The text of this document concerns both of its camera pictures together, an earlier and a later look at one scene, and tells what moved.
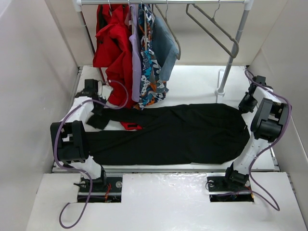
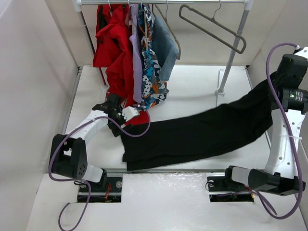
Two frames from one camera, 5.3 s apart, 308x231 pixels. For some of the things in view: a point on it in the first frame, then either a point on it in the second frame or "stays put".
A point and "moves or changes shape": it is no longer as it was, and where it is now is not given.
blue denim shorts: (164, 49) stays put
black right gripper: (243, 106) → (304, 73)
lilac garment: (135, 41) stays put
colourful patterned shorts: (153, 90) stays put
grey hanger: (216, 22) moves or changes shape
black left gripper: (98, 111) → (115, 129)
